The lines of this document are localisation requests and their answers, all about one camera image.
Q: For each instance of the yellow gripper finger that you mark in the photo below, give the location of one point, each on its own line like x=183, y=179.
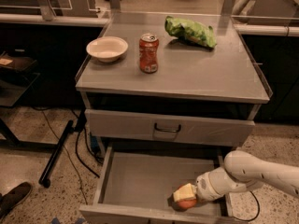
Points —
x=184, y=193

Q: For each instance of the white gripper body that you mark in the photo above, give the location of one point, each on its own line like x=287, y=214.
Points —
x=204, y=188

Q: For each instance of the red apple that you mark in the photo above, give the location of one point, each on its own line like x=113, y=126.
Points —
x=187, y=204

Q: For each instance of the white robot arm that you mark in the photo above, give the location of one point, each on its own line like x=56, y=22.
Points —
x=240, y=172

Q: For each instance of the open middle drawer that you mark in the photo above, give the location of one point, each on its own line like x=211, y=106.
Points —
x=136, y=186

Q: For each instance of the closed top drawer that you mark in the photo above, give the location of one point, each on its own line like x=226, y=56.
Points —
x=180, y=129

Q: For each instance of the grey metal cabinet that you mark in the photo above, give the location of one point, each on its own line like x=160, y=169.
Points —
x=224, y=83

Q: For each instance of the black stand leg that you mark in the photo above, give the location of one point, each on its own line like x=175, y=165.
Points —
x=44, y=180

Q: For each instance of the orange soda can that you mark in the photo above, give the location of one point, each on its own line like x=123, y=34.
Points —
x=148, y=47

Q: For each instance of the green chip bag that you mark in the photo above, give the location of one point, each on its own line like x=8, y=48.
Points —
x=191, y=31

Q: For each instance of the white bowl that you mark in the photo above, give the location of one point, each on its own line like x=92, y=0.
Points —
x=107, y=49

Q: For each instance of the dark shoe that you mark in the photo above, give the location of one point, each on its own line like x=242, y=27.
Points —
x=14, y=197

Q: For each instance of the dark side table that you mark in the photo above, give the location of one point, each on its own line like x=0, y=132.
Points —
x=16, y=77

